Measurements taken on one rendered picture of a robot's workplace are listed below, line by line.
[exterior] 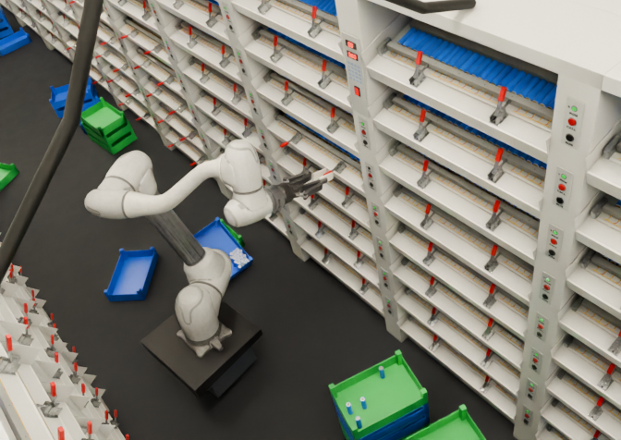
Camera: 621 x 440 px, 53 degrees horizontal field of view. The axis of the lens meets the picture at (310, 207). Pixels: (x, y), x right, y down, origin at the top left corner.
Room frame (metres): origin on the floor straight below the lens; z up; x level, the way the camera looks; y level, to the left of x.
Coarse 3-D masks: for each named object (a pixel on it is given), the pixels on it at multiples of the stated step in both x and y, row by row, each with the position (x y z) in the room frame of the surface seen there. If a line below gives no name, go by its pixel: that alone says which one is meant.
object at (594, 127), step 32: (608, 32) 1.05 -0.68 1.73; (576, 64) 0.98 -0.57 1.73; (608, 64) 0.95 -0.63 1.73; (576, 96) 0.97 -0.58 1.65; (608, 96) 0.94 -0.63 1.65; (608, 128) 0.96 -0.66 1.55; (576, 160) 0.95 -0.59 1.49; (544, 192) 1.00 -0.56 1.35; (576, 192) 0.94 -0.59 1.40; (544, 224) 0.99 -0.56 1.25; (544, 256) 0.98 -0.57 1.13; (576, 256) 0.94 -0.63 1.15; (544, 352) 0.94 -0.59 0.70; (544, 384) 0.93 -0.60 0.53
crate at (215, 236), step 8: (216, 224) 2.41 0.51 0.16; (200, 232) 2.36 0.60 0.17; (208, 232) 2.39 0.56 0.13; (216, 232) 2.38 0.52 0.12; (224, 232) 2.38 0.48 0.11; (200, 240) 2.35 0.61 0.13; (208, 240) 2.34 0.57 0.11; (216, 240) 2.34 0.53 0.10; (224, 240) 2.34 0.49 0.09; (232, 240) 2.34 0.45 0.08; (216, 248) 2.30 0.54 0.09; (224, 248) 2.30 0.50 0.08; (232, 248) 2.30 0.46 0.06; (240, 248) 2.27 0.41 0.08; (248, 256) 2.21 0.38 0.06; (232, 264) 2.21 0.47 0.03; (248, 264) 2.18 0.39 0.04; (232, 272) 2.17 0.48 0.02; (240, 272) 2.17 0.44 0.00
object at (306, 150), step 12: (276, 108) 2.17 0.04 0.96; (264, 120) 2.13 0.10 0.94; (276, 120) 2.14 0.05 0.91; (276, 132) 2.08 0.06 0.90; (288, 132) 2.05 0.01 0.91; (288, 144) 2.02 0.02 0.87; (300, 144) 1.96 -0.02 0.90; (312, 144) 1.94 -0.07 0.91; (312, 156) 1.88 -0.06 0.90; (324, 156) 1.85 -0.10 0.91; (348, 168) 1.75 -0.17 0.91; (348, 180) 1.70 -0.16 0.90; (360, 180) 1.67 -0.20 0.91; (360, 192) 1.64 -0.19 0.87
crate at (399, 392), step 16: (400, 352) 1.24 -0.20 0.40; (384, 368) 1.24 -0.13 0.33; (400, 368) 1.22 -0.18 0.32; (352, 384) 1.20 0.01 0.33; (368, 384) 1.19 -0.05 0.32; (384, 384) 1.18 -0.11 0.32; (400, 384) 1.16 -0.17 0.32; (416, 384) 1.14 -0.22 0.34; (336, 400) 1.16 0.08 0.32; (352, 400) 1.14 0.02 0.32; (368, 400) 1.13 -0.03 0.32; (384, 400) 1.11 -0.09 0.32; (400, 400) 1.10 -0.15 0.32; (416, 400) 1.06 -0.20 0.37; (352, 416) 1.08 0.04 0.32; (368, 416) 1.07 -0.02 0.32; (384, 416) 1.03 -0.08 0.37; (400, 416) 1.04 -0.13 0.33; (352, 432) 1.00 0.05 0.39; (368, 432) 1.01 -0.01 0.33
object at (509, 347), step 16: (400, 256) 1.55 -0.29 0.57; (400, 272) 1.52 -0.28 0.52; (416, 272) 1.49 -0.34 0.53; (416, 288) 1.43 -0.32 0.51; (432, 288) 1.38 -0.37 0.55; (448, 288) 1.37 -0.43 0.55; (432, 304) 1.35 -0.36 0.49; (448, 304) 1.32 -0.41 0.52; (464, 304) 1.29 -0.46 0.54; (464, 320) 1.24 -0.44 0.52; (480, 320) 1.21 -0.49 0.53; (480, 336) 1.16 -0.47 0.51; (496, 336) 1.14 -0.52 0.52; (512, 336) 1.11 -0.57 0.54; (496, 352) 1.10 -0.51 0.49; (512, 352) 1.07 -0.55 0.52
